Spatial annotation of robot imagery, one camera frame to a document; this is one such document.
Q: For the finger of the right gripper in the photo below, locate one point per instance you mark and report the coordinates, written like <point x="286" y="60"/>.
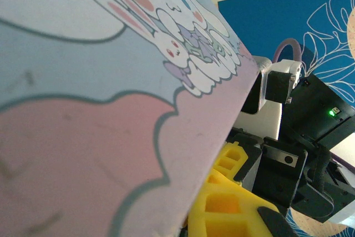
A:
<point x="251" y="159"/>
<point x="280" y="224"/>

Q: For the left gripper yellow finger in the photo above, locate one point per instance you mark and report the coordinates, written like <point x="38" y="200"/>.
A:
<point x="222" y="217"/>

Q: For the pastel cartoon bunny tin box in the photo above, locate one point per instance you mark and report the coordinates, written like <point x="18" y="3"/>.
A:
<point x="83" y="109"/>

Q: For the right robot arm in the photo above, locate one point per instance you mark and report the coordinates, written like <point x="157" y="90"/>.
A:
<point x="348" y="148"/>

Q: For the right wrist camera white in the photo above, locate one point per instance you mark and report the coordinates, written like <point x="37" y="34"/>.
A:
<point x="280" y="66"/>

